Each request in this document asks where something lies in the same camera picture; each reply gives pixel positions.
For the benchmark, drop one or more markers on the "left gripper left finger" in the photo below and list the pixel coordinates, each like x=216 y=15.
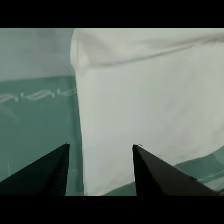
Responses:
x=46 y=173

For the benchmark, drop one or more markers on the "white garment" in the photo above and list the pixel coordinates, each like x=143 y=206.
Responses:
x=150 y=106

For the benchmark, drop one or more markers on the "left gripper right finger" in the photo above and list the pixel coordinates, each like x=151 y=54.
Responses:
x=160 y=176

